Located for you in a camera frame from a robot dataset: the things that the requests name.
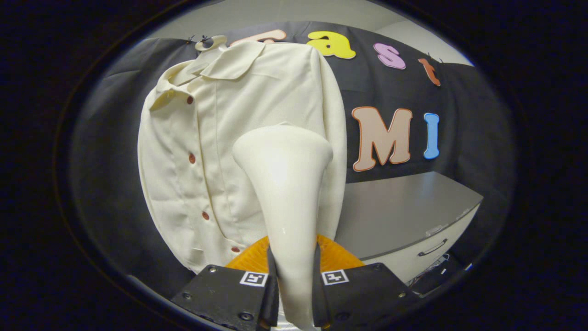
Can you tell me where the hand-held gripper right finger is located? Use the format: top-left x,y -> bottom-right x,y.
312,234 -> 419,330

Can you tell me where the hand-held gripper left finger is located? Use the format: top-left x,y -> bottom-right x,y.
170,235 -> 279,331

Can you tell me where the cream button-up shirt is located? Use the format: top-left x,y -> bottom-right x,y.
138,41 -> 347,274

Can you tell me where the cream clothes hanger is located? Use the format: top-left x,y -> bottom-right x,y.
195,35 -> 228,52

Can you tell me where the white cabinet with grey top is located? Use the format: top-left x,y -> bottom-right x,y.
335,171 -> 484,283

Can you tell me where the black backdrop cloth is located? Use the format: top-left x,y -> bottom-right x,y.
69,21 -> 517,299

